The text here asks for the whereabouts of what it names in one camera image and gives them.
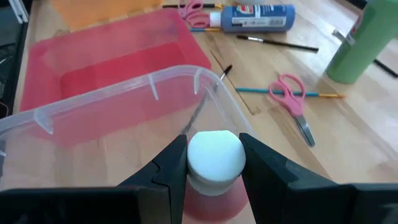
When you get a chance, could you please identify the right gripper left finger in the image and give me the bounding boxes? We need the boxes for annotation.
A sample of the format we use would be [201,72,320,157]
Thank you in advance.
[119,134,189,224]

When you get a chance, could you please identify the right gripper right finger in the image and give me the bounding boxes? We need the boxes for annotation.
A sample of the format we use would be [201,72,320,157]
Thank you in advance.
[239,133,340,224]

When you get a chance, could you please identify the red paint bottle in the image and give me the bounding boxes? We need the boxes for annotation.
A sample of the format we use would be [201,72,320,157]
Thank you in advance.
[183,129,249,223]

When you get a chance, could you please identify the blue handled paint brush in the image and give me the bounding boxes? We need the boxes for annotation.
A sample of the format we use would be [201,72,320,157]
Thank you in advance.
[234,87,347,100]
[188,27,222,33]

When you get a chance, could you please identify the pink handled scissors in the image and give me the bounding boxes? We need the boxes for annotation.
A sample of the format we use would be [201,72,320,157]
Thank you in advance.
[268,73,317,148]
[178,0,211,29]

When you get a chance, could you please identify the blue paint bottle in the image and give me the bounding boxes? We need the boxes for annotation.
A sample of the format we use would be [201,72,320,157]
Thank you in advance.
[210,4,296,34]

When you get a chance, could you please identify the green paint bottle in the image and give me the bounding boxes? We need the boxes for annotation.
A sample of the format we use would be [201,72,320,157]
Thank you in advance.
[325,0,398,85]

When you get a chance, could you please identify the thin black paint brush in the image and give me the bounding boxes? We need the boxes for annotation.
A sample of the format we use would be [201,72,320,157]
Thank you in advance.
[181,64,234,135]

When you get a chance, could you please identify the clear plastic bin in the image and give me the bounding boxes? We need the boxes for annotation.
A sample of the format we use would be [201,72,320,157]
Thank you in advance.
[0,64,259,194]

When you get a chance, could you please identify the long black brush silver ferrule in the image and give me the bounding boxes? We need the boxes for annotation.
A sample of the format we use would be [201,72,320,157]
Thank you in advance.
[235,34,320,53]

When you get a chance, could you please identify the pink plastic bin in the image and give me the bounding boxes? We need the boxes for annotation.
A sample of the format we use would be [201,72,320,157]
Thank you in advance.
[20,8,212,147]

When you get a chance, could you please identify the black aluminium table frame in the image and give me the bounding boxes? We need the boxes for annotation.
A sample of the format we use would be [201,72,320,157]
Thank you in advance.
[0,0,30,119]

